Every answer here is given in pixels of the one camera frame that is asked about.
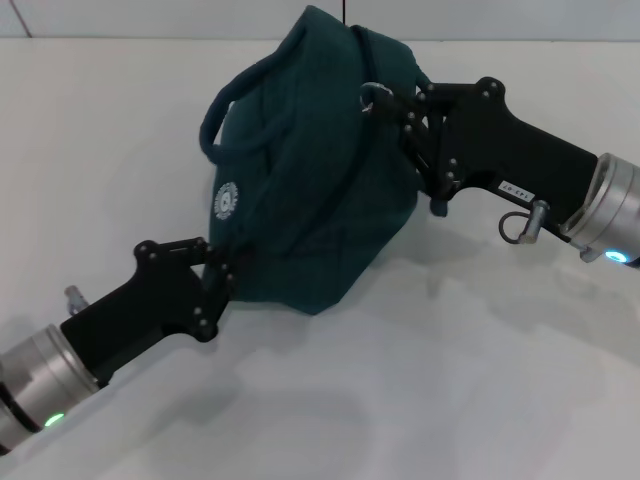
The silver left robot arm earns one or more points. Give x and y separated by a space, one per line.
40 370

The silver gripper connector stub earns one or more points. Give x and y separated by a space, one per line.
534 220
75 299

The silver left gripper connector stub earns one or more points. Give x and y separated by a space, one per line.
75 299

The dark teal insulated lunch bag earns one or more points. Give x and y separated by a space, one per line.
310 200

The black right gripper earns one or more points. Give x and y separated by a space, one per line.
500 145

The silver right gripper connector stub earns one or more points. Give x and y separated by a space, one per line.
534 220

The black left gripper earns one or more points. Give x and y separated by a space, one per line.
145 305

